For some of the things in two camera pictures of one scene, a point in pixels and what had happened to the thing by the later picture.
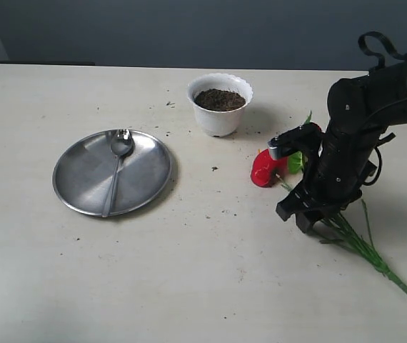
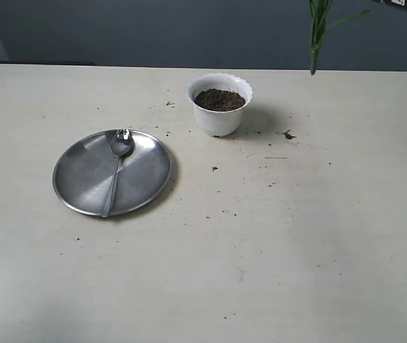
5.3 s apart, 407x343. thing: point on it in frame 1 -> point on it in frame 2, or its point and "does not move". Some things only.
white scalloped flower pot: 220,101 does not move
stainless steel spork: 122,144 does not move
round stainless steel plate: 83,172 does not move
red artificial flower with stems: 268,171 -> 318,12
